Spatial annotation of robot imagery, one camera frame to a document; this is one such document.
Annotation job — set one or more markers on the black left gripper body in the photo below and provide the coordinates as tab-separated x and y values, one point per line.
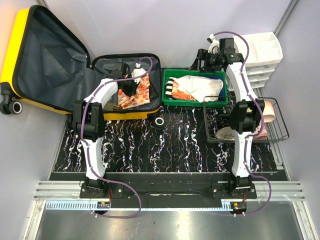
130	86

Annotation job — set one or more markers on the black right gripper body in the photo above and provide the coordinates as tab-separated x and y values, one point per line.
210	61

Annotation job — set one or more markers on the orange floral pattern cloth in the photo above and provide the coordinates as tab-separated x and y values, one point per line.
140	98

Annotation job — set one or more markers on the black white striped garment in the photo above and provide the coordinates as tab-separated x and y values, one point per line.
168	91

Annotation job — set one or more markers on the orange bunny pattern garment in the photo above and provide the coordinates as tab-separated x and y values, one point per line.
179	93

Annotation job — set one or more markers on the yellow Pikachu suitcase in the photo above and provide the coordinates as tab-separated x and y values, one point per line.
48	66

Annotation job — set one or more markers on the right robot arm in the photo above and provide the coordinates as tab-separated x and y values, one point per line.
246	115

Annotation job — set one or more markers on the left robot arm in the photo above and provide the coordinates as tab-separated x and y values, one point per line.
89	124

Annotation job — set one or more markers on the gold cosmetic bottle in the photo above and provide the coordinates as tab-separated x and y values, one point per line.
112	107

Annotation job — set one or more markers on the green plastic tray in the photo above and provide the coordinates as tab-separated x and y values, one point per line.
178	73

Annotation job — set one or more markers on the white drawer organizer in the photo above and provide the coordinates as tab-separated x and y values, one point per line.
264	53

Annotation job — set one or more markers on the speckled grey plate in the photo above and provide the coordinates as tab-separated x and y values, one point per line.
225	134

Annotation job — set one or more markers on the pink marbled cup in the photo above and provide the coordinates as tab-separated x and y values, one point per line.
268	112

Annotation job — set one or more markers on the pink skull pattern cup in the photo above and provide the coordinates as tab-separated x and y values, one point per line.
262	136

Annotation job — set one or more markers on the black wire dish rack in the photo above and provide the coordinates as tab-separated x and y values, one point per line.
217	116

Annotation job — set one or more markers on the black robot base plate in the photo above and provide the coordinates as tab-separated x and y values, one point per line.
147	195

